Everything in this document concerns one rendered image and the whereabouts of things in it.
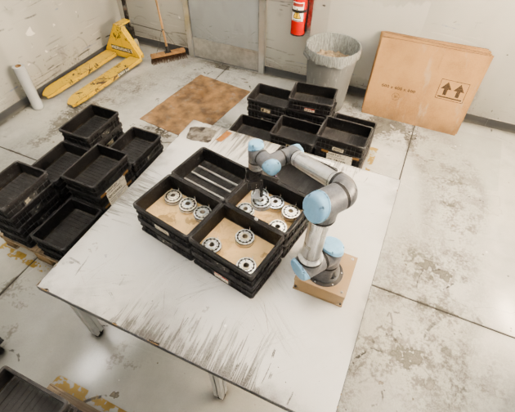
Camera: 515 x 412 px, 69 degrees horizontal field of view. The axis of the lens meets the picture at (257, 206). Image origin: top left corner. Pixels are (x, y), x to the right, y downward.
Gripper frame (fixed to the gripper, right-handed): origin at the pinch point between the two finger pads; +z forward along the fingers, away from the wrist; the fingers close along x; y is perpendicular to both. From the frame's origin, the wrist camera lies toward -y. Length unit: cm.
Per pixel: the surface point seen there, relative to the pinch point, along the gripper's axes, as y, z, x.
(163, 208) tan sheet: 53, 16, -18
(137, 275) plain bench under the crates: 70, 31, 15
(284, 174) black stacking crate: -22.2, 15.8, -32.2
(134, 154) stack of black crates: 82, 55, -126
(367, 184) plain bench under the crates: -78, 29, -27
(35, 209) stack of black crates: 149, 55, -74
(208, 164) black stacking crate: 23, 15, -50
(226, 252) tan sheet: 21.9, 18.1, 19.0
